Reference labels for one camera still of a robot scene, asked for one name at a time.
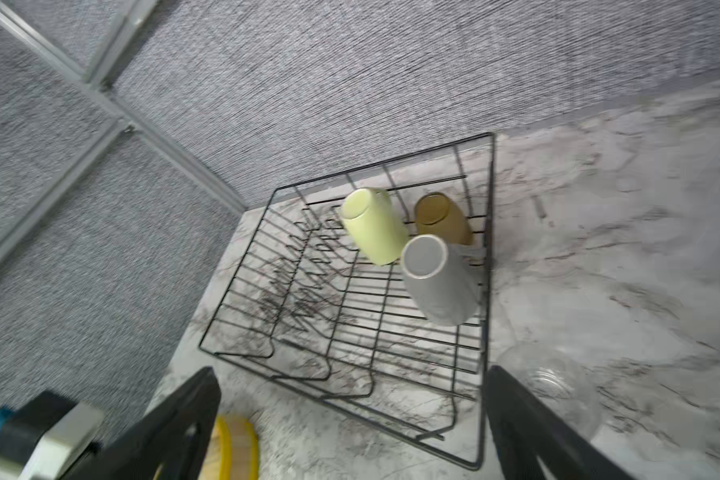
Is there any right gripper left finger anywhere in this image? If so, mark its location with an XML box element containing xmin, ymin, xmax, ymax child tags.
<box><xmin>64</xmin><ymin>366</ymin><xmax>221</xmax><ymax>479</ymax></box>

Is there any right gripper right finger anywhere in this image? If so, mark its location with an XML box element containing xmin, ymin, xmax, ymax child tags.
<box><xmin>483</xmin><ymin>365</ymin><xmax>631</xmax><ymax>479</ymax></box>

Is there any clear glass cup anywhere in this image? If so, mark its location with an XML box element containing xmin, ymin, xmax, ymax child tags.
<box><xmin>496</xmin><ymin>343</ymin><xmax>602</xmax><ymax>440</ymax></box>

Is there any grey mug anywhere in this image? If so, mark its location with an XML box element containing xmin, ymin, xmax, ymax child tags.
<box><xmin>400</xmin><ymin>234</ymin><xmax>481</xmax><ymax>326</ymax></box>

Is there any black wire dish rack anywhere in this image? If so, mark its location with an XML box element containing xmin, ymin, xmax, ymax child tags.
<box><xmin>198</xmin><ymin>133</ymin><xmax>496</xmax><ymax>471</ymax></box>

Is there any light green mug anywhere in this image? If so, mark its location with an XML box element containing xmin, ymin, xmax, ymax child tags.
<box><xmin>340</xmin><ymin>187</ymin><xmax>409</xmax><ymax>266</ymax></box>

